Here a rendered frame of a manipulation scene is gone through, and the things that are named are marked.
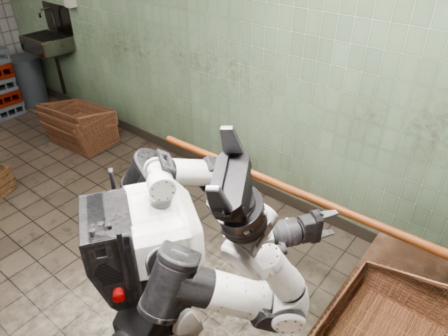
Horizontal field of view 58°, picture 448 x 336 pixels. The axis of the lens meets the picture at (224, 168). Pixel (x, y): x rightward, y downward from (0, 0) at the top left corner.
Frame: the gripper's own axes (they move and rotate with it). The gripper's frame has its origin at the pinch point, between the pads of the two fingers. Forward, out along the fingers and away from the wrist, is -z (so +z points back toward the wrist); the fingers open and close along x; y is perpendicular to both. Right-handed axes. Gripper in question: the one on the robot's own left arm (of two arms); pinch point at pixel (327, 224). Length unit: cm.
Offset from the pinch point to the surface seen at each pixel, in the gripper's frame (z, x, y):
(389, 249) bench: -63, 61, -32
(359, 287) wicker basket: -34, 60, -15
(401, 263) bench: -63, 61, -23
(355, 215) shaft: -9.8, -1.5, 0.3
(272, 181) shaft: 8.3, -1.2, -25.2
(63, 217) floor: 109, 118, -181
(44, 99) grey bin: 132, 110, -404
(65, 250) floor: 106, 118, -144
